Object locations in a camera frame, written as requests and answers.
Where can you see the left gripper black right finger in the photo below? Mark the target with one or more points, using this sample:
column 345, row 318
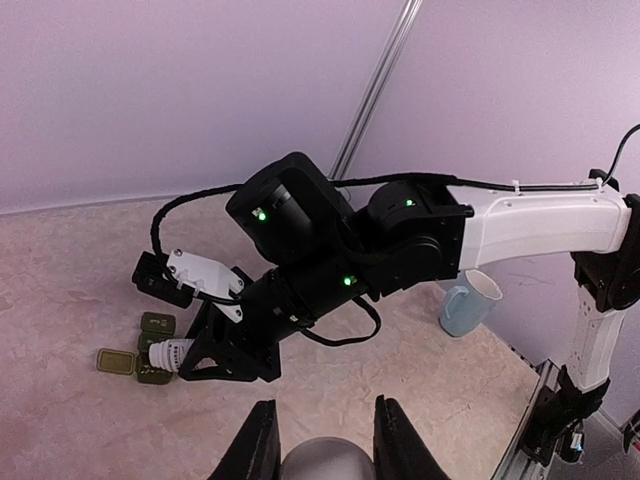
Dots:
column 399, row 452

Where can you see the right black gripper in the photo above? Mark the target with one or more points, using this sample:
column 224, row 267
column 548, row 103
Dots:
column 223, row 350

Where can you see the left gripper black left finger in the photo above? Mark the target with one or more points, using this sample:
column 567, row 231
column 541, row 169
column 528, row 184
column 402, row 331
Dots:
column 254, row 453

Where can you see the white pill bottle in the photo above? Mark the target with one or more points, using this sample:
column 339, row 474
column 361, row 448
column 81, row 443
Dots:
column 169, row 354

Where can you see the green pill organizer box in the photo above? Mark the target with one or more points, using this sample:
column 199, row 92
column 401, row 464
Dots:
column 154, row 328

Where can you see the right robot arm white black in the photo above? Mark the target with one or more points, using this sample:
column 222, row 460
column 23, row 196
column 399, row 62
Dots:
column 416, row 227

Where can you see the light blue mug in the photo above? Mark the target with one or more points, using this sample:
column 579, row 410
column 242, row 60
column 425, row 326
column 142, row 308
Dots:
column 468, row 302

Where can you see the front aluminium rail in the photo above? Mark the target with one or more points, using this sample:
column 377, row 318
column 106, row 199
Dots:
column 515, row 464

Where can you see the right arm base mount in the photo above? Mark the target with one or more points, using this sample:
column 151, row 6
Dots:
column 556, row 426

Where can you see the right aluminium frame post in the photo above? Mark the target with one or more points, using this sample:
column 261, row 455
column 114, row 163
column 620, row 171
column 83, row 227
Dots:
column 384, row 68

